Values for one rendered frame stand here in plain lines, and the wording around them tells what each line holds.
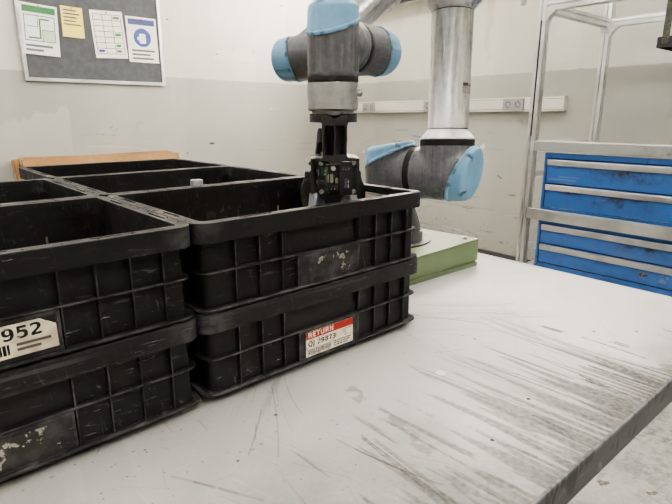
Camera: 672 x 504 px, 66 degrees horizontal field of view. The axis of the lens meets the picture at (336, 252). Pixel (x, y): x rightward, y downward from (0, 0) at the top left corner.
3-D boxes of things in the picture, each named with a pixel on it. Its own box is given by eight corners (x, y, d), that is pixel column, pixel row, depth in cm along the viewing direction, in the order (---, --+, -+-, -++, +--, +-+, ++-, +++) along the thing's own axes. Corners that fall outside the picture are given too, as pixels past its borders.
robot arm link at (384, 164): (380, 194, 130) (379, 139, 126) (430, 197, 122) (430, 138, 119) (355, 201, 120) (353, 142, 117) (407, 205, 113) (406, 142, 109)
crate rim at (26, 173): (177, 166, 148) (176, 158, 147) (231, 175, 126) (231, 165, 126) (18, 177, 122) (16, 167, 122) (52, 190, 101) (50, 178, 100)
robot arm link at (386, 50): (348, 33, 90) (310, 25, 81) (406, 25, 84) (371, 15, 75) (349, 81, 92) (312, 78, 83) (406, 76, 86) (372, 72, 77)
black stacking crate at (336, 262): (308, 233, 107) (308, 178, 104) (420, 263, 86) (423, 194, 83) (113, 270, 81) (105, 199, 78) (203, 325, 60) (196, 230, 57)
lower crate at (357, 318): (309, 283, 110) (308, 228, 107) (419, 324, 88) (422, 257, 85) (119, 335, 84) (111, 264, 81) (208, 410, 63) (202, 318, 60)
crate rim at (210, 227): (308, 187, 105) (308, 175, 104) (425, 206, 83) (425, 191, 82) (104, 210, 79) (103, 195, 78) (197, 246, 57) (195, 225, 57)
